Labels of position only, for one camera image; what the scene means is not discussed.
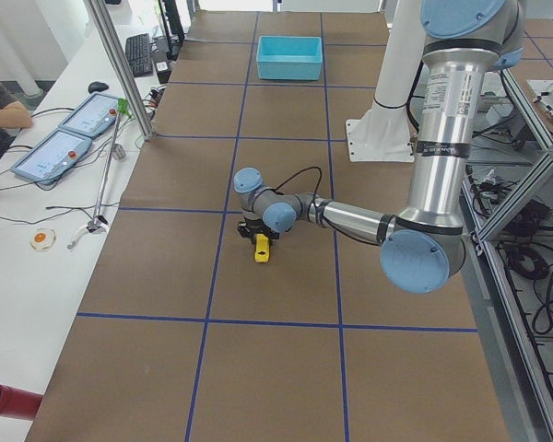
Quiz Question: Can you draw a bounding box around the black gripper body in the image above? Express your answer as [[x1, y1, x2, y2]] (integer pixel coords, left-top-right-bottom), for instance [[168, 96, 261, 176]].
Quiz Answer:
[[237, 216, 280, 239]]

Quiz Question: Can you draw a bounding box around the yellow beetle toy car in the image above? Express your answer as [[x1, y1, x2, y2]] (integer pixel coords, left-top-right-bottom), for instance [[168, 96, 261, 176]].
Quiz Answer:
[[254, 233, 270, 263]]

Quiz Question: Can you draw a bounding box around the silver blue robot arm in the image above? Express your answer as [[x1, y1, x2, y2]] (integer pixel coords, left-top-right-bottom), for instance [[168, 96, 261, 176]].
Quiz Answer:
[[233, 1, 525, 294]]

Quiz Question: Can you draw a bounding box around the fried egg toy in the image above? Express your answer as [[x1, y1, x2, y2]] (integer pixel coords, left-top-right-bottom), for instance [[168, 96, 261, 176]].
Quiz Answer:
[[29, 228, 56, 251]]

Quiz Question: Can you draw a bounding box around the small silver metal weight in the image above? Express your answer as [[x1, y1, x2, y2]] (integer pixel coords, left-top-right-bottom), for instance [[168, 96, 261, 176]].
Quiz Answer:
[[112, 144, 126, 161]]

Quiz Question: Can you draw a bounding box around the silver grabber stick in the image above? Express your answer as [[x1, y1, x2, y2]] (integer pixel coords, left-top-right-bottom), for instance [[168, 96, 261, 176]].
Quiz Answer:
[[67, 99, 131, 250]]

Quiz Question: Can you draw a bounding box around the light blue plastic bin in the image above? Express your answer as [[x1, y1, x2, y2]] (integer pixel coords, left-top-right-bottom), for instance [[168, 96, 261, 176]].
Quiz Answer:
[[256, 36, 323, 81]]

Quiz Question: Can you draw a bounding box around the far blue teach pendant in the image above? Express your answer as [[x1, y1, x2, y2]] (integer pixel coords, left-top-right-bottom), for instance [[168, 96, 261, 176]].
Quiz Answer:
[[58, 92, 119, 139]]

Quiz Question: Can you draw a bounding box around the blue teach pendant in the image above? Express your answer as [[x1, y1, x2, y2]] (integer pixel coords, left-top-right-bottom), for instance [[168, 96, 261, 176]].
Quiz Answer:
[[10, 129, 92, 184], [58, 92, 119, 139]]

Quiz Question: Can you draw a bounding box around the black computer mouse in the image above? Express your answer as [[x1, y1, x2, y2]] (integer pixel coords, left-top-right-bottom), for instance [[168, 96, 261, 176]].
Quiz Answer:
[[88, 81, 109, 94]]

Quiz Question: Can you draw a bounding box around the black keyboard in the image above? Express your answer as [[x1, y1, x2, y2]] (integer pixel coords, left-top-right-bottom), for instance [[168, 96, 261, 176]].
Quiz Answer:
[[124, 33, 153, 77]]

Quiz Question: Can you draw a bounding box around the near blue teach pendant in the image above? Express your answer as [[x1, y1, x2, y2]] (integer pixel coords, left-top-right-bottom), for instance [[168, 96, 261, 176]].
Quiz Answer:
[[10, 129, 92, 184]]

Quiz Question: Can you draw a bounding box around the red cylinder tube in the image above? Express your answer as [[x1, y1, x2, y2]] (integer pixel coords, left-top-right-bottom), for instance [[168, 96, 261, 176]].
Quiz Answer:
[[0, 384, 43, 421]]

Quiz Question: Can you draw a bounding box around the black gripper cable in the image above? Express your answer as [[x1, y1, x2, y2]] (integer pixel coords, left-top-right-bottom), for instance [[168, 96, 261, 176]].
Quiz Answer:
[[274, 166, 324, 197]]

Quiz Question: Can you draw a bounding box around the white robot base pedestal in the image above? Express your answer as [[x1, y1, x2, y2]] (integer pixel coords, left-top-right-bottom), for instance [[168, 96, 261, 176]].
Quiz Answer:
[[346, 0, 425, 162]]

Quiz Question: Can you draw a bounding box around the black cable bundle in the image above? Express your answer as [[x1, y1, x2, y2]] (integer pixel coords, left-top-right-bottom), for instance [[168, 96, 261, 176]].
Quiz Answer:
[[465, 165, 553, 337]]

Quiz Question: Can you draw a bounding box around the aluminium frame post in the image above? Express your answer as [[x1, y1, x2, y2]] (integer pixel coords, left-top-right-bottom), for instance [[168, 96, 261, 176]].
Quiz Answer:
[[84, 0, 155, 141]]

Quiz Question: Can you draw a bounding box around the aluminium frame side rail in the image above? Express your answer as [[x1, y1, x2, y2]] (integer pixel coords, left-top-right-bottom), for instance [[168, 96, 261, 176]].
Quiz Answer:
[[460, 68, 553, 442]]

